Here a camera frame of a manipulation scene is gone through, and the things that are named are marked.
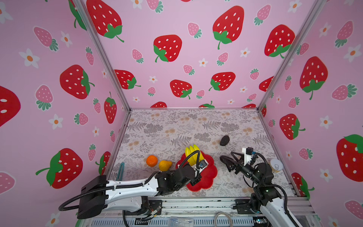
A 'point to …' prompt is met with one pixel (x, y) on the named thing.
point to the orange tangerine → (151, 161)
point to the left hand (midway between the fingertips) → (202, 166)
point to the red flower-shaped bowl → (207, 175)
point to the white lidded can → (276, 165)
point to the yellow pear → (164, 165)
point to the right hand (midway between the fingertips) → (227, 157)
